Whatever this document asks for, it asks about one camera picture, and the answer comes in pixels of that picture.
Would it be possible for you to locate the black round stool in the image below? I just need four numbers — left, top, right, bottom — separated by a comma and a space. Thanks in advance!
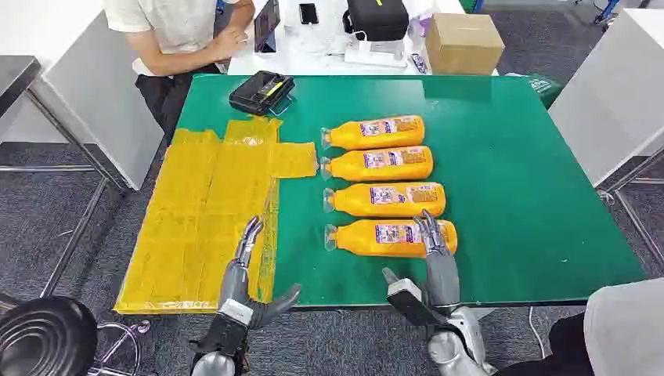
0, 295, 152, 376

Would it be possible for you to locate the dark steel table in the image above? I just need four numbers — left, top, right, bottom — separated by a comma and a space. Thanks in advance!
0, 55, 42, 118

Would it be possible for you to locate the black tablet on stand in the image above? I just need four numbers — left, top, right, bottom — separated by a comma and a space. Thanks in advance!
253, 0, 282, 55

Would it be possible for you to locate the blue metal stand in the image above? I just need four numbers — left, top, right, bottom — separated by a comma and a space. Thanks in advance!
594, 0, 621, 26

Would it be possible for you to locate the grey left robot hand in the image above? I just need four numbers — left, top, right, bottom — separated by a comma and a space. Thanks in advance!
218, 215, 302, 330

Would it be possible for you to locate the green bin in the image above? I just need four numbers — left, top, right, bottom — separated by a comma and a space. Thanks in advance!
505, 72, 564, 110

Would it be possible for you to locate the white floor cable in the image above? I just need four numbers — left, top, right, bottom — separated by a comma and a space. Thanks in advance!
528, 305, 547, 360

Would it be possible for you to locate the black handheld device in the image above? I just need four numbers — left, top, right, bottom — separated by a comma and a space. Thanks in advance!
229, 70, 296, 117

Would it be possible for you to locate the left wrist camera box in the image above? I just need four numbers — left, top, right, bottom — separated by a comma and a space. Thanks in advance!
189, 298, 255, 362

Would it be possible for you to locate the yellow plastic sheet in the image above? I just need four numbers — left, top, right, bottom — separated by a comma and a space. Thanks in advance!
113, 116, 319, 316

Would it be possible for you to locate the white desk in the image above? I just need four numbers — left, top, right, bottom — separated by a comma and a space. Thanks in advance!
547, 7, 664, 188
0, 0, 165, 192

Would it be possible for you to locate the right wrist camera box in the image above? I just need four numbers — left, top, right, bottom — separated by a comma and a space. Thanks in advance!
385, 278, 448, 328

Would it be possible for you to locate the purple and white pouch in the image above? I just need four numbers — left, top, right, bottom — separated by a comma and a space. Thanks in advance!
410, 13, 432, 38

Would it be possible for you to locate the white charging cable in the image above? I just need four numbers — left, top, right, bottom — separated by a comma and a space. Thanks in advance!
287, 23, 333, 56

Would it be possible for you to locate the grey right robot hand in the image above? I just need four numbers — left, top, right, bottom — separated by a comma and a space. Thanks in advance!
382, 209, 462, 309

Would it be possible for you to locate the seated person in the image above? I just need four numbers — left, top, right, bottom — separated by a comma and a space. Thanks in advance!
103, 0, 256, 142

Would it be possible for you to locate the black carrying case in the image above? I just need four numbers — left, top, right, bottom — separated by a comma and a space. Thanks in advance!
342, 0, 410, 42

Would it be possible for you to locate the person beside the table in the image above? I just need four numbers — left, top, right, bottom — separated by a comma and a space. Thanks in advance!
495, 277, 664, 376

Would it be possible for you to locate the brown cardboard box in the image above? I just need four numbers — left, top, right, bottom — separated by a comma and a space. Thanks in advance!
424, 13, 506, 77

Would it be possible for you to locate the person's right hand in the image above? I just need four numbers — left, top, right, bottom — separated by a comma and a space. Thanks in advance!
210, 26, 250, 62

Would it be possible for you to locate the green table mat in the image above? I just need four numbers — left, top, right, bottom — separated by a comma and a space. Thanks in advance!
175, 74, 646, 308

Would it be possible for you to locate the orange bottle with clear cap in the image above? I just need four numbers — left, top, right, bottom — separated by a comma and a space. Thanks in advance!
319, 114, 426, 151
322, 181, 447, 219
319, 145, 435, 183
323, 218, 459, 259

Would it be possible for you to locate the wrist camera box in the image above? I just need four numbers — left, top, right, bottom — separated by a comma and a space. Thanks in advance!
189, 298, 255, 362
385, 278, 448, 328

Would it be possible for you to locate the white power strip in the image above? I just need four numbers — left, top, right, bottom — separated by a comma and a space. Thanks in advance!
344, 40, 409, 68

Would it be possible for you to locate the metal desk frame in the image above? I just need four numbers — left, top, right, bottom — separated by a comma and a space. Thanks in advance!
596, 147, 664, 271
0, 88, 131, 298

